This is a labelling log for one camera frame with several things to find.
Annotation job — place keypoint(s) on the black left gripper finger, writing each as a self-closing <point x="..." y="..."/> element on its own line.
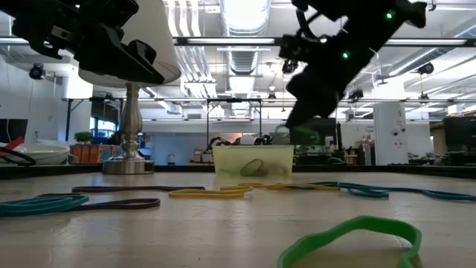
<point x="143" y="52"/>
<point x="111" y="63"/>

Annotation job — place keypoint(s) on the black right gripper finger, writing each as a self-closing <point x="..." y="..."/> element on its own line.
<point x="316" y="97"/>

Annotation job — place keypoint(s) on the small wide black rubber band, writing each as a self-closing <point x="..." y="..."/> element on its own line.
<point x="251" y="167"/>

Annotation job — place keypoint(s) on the teal rubber band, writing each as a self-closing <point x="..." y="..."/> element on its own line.
<point x="372" y="193"/>
<point x="37" y="206"/>

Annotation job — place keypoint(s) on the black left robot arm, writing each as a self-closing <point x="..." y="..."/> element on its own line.
<point x="44" y="7"/>

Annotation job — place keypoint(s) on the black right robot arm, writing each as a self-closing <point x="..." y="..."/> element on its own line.
<point x="372" y="18"/>

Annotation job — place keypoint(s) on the yellow translucent plastic bin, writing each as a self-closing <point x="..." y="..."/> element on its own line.
<point x="275" y="160"/>

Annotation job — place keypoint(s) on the white shade silver table lamp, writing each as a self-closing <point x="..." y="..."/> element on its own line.
<point x="167" y="56"/>

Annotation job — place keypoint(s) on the small potted green plant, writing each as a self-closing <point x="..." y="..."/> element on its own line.
<point x="83" y="137"/>

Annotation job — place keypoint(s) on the white globe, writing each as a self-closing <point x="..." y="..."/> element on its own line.
<point x="247" y="140"/>

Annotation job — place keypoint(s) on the white pillar cabinet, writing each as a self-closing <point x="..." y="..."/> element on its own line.
<point x="390" y="130"/>

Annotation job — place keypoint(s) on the black overhead light bar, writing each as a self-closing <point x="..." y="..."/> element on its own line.
<point x="230" y="41"/>

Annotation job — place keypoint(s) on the row of orange boxes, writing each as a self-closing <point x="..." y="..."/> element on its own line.
<point x="89" y="153"/>

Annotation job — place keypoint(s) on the white bowl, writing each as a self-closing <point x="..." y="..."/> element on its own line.
<point x="48" y="154"/>

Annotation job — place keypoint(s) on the red strip object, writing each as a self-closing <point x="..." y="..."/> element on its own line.
<point x="15" y="143"/>

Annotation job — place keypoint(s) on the large dark screen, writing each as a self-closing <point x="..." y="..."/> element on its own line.
<point x="461" y="137"/>

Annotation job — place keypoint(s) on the black hanging camera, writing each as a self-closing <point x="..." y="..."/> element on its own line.
<point x="356" y="94"/>
<point x="425" y="68"/>
<point x="288" y="67"/>
<point x="37" y="71"/>

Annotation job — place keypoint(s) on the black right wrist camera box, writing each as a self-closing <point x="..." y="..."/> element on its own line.
<point x="299" y="48"/>

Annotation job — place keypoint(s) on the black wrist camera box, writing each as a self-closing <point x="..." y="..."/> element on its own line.
<point x="119" y="11"/>
<point x="299" y="48"/>

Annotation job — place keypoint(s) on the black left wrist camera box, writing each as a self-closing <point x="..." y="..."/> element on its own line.
<point x="119" y="11"/>

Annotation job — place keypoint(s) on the black metal stand frame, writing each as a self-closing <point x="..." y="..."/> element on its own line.
<point x="234" y="100"/>

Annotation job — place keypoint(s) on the black aluminium table frame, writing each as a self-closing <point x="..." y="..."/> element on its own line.
<point x="372" y="169"/>

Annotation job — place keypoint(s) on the silver ventilation duct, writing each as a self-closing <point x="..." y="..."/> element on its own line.
<point x="245" y="15"/>

